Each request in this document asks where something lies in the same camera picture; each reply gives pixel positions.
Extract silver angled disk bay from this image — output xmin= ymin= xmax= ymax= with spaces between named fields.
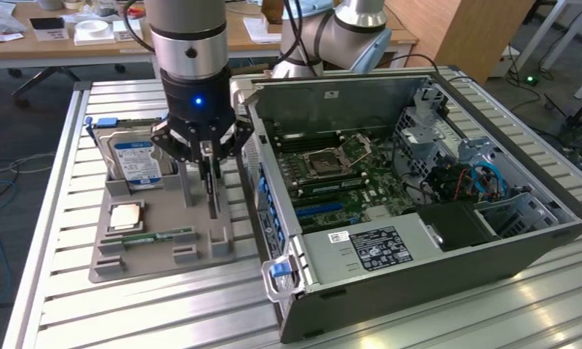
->
xmin=472 ymin=191 xmax=559 ymax=239

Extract white tape roll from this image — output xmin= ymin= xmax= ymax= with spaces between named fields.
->
xmin=74 ymin=20 xmax=107 ymax=36

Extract white box black top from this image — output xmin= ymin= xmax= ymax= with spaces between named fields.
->
xmin=27 ymin=17 xmax=71 ymax=42

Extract dark grey PC case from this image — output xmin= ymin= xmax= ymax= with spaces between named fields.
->
xmin=229 ymin=71 xmax=582 ymax=345

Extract green RAM stick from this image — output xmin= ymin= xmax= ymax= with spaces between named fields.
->
xmin=101 ymin=227 xmax=194 ymax=246

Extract small white box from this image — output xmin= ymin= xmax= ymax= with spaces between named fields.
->
xmin=111 ymin=20 xmax=144 ymax=44

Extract blue floor cable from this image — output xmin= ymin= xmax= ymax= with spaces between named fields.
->
xmin=0 ymin=170 xmax=19 ymax=313

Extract green motherboard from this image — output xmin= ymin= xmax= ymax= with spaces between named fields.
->
xmin=269 ymin=121 xmax=420 ymax=236

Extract black power wire bundle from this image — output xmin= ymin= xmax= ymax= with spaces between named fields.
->
xmin=421 ymin=166 xmax=463 ymax=204

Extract clear bag dark contents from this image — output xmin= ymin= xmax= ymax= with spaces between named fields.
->
xmin=83 ymin=0 xmax=122 ymax=19

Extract metal socket cover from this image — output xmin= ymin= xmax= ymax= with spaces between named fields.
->
xmin=336 ymin=132 xmax=375 ymax=167

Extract silver chipset heatsink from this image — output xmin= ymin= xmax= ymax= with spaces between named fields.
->
xmin=365 ymin=206 xmax=395 ymax=220

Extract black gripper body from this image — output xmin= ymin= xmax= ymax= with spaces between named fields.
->
xmin=160 ymin=68 xmax=238 ymax=145

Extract black expansion slot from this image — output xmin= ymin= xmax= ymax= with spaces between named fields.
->
xmin=293 ymin=193 xmax=355 ymax=209

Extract blue wire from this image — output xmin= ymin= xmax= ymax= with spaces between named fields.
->
xmin=467 ymin=162 xmax=511 ymax=201

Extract crumpled plastic bag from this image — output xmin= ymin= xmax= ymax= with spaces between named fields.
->
xmin=0 ymin=0 xmax=27 ymax=34

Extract grey parts rack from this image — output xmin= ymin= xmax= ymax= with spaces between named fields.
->
xmin=86 ymin=159 xmax=238 ymax=284

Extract white table frame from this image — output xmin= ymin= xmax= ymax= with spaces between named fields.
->
xmin=508 ymin=0 xmax=582 ymax=99

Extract wooden cabinet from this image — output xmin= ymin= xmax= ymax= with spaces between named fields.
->
xmin=384 ymin=0 xmax=538 ymax=84

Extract silver perforated disk bay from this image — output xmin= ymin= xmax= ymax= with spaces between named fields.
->
xmin=392 ymin=105 xmax=469 ymax=185

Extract hard disk drive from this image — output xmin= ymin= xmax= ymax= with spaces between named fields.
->
xmin=83 ymin=116 xmax=178 ymax=190

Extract black graphics card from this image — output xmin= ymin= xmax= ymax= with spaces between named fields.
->
xmin=197 ymin=140 xmax=222 ymax=220

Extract blue expansion slot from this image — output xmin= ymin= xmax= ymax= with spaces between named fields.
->
xmin=293 ymin=201 xmax=353 ymax=217

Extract silver CPU chip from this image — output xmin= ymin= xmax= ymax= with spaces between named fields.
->
xmin=107 ymin=203 xmax=144 ymax=230

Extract CPU socket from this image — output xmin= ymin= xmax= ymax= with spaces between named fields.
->
xmin=302 ymin=148 xmax=353 ymax=178

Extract white box red button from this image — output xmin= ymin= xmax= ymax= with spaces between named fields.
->
xmin=494 ymin=45 xmax=520 ymax=79

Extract grey power supply unit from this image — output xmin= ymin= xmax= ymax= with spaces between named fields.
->
xmin=292 ymin=212 xmax=443 ymax=285

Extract black RAM slot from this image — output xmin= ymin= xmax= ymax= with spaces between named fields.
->
xmin=272 ymin=129 xmax=339 ymax=141
xmin=273 ymin=132 xmax=339 ymax=145
xmin=276 ymin=140 xmax=343 ymax=153
xmin=274 ymin=136 xmax=340 ymax=149
xmin=292 ymin=172 xmax=364 ymax=185
xmin=294 ymin=174 xmax=365 ymax=188
xmin=289 ymin=169 xmax=363 ymax=182

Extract flat white box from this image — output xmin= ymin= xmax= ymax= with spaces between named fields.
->
xmin=71 ymin=28 xmax=117 ymax=47

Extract white paper stack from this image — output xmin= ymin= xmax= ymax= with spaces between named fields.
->
xmin=242 ymin=16 xmax=282 ymax=45

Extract white floor cable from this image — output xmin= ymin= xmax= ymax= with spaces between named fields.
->
xmin=0 ymin=151 xmax=57 ymax=175

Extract black cable behind case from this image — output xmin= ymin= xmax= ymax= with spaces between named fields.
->
xmin=377 ymin=52 xmax=484 ymax=87

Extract black chair base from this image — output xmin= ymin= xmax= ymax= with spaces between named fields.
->
xmin=6 ymin=63 xmax=129 ymax=108

